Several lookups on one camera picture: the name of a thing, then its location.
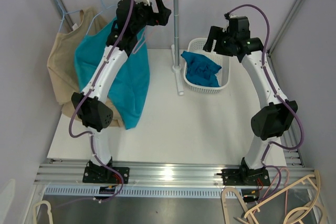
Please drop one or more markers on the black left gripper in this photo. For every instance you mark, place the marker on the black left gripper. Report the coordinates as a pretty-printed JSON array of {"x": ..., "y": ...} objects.
[{"x": 161, "y": 17}]

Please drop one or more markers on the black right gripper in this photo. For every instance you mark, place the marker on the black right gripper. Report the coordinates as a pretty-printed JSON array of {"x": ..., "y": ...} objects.
[{"x": 214, "y": 33}]

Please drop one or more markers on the dark blue t shirt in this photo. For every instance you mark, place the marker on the dark blue t shirt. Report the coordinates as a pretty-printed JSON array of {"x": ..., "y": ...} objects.
[{"x": 201, "y": 70}]

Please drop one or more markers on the teal t shirt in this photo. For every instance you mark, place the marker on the teal t shirt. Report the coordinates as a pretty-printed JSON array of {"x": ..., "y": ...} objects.
[{"x": 130, "y": 87}]

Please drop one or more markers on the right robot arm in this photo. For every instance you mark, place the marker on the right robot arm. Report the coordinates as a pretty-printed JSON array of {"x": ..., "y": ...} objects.
[{"x": 276, "y": 111}]

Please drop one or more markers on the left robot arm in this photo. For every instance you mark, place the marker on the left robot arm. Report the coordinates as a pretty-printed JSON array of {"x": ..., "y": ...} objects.
[{"x": 96, "y": 117}]

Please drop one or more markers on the white perforated plastic basket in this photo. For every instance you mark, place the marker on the white perforated plastic basket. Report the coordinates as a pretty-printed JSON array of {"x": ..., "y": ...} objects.
[{"x": 223, "y": 76}]

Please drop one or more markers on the beige tank top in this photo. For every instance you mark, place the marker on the beige tank top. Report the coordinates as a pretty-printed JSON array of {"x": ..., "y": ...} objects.
[{"x": 60, "y": 62}]

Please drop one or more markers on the beige wooden hangers pile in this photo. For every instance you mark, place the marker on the beige wooden hangers pile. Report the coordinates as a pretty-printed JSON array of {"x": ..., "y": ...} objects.
[{"x": 295, "y": 215}]

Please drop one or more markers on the aluminium corner frame post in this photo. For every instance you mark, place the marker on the aluminium corner frame post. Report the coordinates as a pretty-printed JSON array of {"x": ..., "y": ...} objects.
[{"x": 295, "y": 8}]

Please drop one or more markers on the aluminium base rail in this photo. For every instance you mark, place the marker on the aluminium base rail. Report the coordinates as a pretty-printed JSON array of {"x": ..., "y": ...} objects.
[{"x": 65, "y": 177}]

